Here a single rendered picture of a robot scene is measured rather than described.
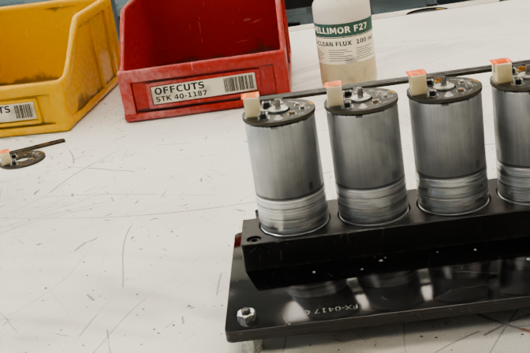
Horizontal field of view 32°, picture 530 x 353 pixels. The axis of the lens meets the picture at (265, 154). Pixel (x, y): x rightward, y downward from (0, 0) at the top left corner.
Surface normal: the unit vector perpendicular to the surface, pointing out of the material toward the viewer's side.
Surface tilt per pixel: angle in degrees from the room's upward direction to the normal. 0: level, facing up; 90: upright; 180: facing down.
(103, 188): 0
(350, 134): 90
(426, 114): 90
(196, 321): 0
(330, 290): 0
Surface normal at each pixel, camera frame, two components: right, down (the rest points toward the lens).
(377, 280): -0.15, -0.93
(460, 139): 0.20, 0.31
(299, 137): 0.44, 0.25
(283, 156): -0.06, 0.35
